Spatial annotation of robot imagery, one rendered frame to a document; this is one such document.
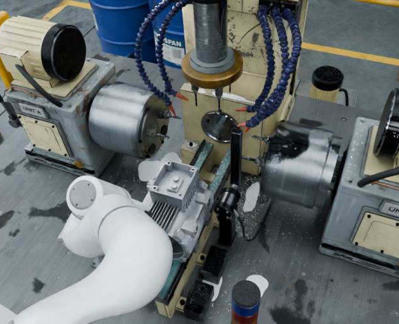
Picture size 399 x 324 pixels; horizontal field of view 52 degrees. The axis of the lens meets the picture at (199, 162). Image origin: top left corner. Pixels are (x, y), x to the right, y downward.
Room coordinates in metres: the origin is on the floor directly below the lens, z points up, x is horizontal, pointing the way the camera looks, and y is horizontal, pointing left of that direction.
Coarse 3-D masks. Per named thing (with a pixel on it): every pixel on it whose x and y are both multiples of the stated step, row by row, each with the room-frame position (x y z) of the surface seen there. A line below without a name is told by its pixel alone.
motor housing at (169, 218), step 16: (208, 192) 0.74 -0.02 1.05; (160, 208) 0.66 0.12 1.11; (176, 208) 0.67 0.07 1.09; (192, 208) 0.68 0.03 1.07; (208, 208) 0.71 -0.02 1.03; (160, 224) 0.61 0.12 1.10; (176, 224) 0.62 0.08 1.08; (176, 240) 0.58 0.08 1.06; (192, 240) 0.60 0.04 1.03; (176, 256) 0.59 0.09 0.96
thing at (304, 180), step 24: (288, 144) 0.82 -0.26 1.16; (312, 144) 0.80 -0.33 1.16; (336, 144) 0.81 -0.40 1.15; (264, 168) 0.78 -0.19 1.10; (288, 168) 0.76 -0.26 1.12; (312, 168) 0.74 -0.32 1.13; (336, 168) 0.77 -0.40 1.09; (264, 192) 0.76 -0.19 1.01; (288, 192) 0.73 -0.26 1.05; (312, 192) 0.70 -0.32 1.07
